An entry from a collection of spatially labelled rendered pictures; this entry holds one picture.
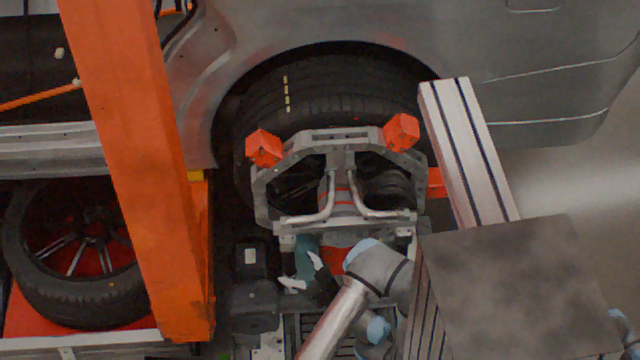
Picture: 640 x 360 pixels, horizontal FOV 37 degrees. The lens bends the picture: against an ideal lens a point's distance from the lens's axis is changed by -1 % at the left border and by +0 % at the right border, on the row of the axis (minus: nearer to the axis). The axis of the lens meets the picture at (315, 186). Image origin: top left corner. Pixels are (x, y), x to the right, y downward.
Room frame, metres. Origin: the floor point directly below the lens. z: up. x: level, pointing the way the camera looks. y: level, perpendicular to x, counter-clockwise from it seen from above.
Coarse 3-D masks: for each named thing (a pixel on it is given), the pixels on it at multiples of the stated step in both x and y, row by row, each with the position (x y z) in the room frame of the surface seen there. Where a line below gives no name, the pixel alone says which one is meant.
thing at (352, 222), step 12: (360, 216) 1.57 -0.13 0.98; (276, 228) 1.54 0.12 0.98; (288, 228) 1.54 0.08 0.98; (300, 228) 1.54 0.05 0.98; (312, 228) 1.54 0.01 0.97; (324, 228) 1.54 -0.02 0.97; (336, 228) 1.54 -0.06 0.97; (348, 228) 1.55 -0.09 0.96; (360, 228) 1.55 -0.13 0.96; (372, 228) 1.55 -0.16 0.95
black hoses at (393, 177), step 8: (376, 176) 1.69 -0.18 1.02; (384, 176) 1.68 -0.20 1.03; (392, 176) 1.67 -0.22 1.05; (400, 176) 1.68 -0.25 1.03; (368, 184) 1.68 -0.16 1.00; (376, 184) 1.66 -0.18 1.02; (384, 184) 1.65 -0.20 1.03; (392, 184) 1.64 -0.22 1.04; (400, 184) 1.64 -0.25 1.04; (408, 184) 1.67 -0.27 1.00; (368, 192) 1.66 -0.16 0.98; (376, 192) 1.64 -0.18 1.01; (384, 192) 1.62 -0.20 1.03; (392, 192) 1.62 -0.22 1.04; (400, 192) 1.62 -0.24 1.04; (408, 192) 1.64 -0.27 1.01; (408, 200) 1.61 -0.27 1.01; (416, 200) 1.62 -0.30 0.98; (416, 208) 1.60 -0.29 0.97
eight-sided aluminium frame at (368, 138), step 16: (336, 128) 1.79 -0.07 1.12; (352, 128) 1.79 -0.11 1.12; (368, 128) 1.79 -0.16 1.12; (288, 144) 1.77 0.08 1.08; (304, 144) 1.74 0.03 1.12; (320, 144) 1.74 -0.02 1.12; (336, 144) 1.73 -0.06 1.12; (352, 144) 1.74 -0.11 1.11; (368, 144) 1.74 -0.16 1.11; (384, 144) 1.74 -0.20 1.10; (288, 160) 1.73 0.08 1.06; (400, 160) 1.74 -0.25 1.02; (416, 160) 1.76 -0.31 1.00; (256, 176) 1.73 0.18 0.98; (272, 176) 1.73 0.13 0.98; (416, 176) 1.74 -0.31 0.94; (256, 192) 1.72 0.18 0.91; (416, 192) 1.74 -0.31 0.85; (256, 208) 1.72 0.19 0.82; (272, 208) 1.78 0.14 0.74; (400, 208) 1.78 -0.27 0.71; (320, 240) 1.73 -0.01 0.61
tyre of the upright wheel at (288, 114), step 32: (288, 64) 2.03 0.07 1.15; (320, 64) 2.00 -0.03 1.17; (352, 64) 2.00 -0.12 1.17; (384, 64) 2.03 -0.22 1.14; (256, 96) 1.97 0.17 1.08; (288, 96) 1.90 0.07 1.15; (320, 96) 1.88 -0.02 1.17; (352, 96) 1.87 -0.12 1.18; (384, 96) 1.89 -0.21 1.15; (416, 96) 1.97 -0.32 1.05; (256, 128) 1.85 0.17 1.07; (288, 128) 1.81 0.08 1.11
